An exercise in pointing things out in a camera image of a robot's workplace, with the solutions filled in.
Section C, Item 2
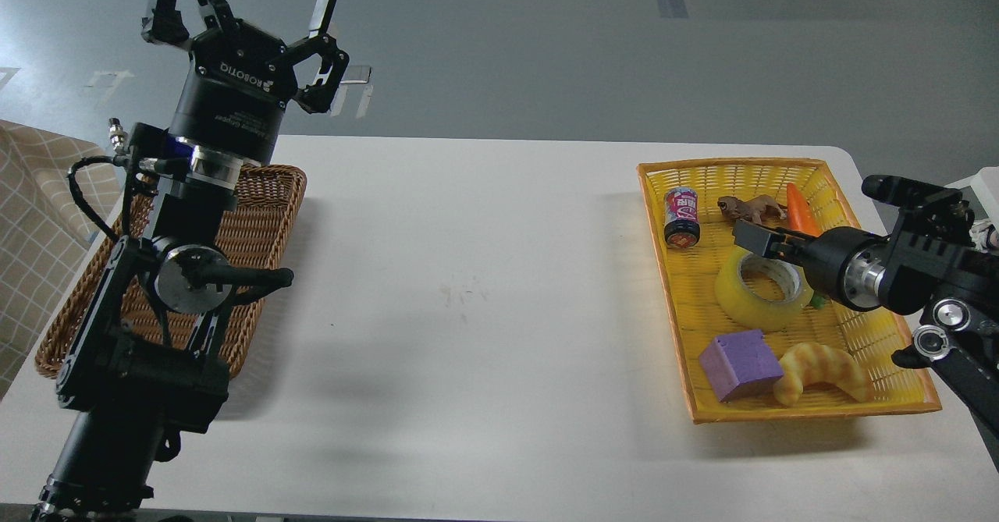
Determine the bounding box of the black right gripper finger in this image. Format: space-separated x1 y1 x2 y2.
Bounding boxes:
734 220 816 265

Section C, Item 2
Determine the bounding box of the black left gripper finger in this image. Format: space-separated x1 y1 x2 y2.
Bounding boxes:
140 0 234 47
283 0 349 114

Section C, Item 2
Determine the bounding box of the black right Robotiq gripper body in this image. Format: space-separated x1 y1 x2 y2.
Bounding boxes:
796 228 890 304

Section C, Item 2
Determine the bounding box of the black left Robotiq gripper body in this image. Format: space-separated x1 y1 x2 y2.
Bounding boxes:
169 21 297 165

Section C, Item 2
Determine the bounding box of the yellow tape roll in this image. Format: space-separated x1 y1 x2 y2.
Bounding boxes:
714 246 812 332

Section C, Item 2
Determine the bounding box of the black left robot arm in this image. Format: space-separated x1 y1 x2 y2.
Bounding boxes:
31 0 349 521

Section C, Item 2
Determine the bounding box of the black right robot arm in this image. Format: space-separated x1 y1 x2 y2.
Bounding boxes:
734 175 998 459

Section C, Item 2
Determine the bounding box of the brown toy lion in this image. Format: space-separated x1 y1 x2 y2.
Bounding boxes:
716 194 788 225

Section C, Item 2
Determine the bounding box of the orange toy carrot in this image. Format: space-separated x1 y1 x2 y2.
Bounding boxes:
785 183 830 309

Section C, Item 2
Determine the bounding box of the small drink can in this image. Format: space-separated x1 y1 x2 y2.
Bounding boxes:
663 186 702 249

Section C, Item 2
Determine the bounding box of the yellow plastic basket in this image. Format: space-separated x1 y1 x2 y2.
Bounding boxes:
636 157 941 424

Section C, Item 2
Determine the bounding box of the toy croissant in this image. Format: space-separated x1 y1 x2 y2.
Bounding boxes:
772 342 874 406

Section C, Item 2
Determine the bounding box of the purple cube block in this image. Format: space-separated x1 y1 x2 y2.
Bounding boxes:
697 328 784 403

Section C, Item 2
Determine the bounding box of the brown wicker basket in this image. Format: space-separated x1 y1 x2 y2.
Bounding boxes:
34 165 307 379

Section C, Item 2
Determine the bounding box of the beige checkered cloth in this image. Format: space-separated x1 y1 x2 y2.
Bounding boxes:
1 121 105 395

